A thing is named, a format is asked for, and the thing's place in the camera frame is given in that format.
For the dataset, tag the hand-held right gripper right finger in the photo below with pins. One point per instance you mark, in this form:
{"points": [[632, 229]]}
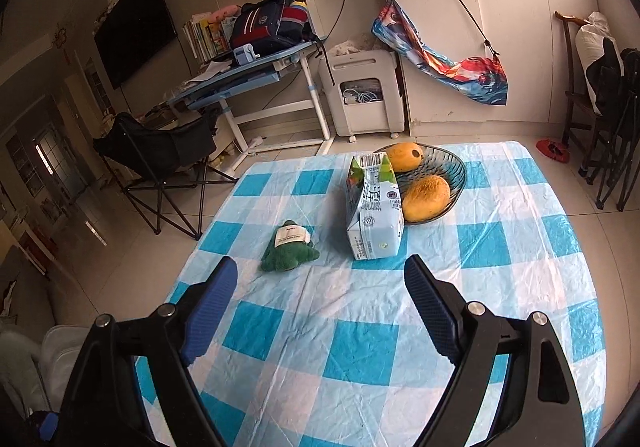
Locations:
{"points": [[430, 312]]}

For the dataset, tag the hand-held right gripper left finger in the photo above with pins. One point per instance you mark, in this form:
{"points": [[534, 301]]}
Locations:
{"points": [[210, 317]]}

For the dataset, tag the blue checkered tablecloth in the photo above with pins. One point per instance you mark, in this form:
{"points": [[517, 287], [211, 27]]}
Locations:
{"points": [[340, 327]]}

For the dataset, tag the green plush toy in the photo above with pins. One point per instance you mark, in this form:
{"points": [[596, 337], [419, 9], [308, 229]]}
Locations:
{"points": [[287, 254]]}

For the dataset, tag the plain yellow mango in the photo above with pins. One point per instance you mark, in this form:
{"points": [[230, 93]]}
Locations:
{"points": [[425, 199]]}

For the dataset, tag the dark glass fruit bowl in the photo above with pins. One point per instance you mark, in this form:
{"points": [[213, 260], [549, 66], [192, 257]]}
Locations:
{"points": [[452, 167]]}

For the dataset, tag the yellow mango with dark spot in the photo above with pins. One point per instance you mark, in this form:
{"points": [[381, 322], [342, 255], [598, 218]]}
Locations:
{"points": [[405, 157]]}

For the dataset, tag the grey green sofa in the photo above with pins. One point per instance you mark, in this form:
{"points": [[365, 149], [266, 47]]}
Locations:
{"points": [[55, 352]]}

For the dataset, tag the black folding camp chair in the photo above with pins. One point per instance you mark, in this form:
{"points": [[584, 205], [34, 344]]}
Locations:
{"points": [[155, 147]]}

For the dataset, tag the red floor slipper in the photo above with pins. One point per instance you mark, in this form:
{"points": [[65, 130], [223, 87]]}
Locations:
{"points": [[552, 150]]}

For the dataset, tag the white storage cart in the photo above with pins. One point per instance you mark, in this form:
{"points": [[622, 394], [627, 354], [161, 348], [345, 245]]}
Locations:
{"points": [[360, 92]]}

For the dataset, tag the blue white study desk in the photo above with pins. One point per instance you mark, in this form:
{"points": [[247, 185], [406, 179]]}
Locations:
{"points": [[240, 77]]}

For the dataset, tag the loose white papers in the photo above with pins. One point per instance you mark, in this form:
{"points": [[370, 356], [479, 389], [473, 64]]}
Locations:
{"points": [[207, 72]]}

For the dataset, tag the colourful printed sling bag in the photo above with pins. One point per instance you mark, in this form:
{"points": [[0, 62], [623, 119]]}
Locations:
{"points": [[450, 67]]}

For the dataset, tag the dark wooden chair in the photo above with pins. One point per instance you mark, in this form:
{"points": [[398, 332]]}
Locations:
{"points": [[575, 102]]}

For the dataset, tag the blue pencil sharpener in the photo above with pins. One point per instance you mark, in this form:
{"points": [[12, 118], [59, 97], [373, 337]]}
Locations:
{"points": [[246, 55]]}

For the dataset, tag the row of books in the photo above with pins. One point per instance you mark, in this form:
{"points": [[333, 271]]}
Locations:
{"points": [[205, 37]]}

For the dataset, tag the navy red backpack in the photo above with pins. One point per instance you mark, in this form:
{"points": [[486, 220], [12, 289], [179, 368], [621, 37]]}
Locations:
{"points": [[270, 24]]}

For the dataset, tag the pink plush toy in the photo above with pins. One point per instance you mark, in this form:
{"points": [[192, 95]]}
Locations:
{"points": [[225, 13]]}

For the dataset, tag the white sack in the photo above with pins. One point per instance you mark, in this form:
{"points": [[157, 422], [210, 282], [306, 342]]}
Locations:
{"points": [[592, 39]]}

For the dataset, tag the white cabinet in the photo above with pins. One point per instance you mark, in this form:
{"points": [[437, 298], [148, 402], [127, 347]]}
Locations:
{"points": [[500, 2]]}

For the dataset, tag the black wall television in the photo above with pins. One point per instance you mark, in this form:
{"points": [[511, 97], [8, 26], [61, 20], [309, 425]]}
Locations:
{"points": [[135, 27]]}

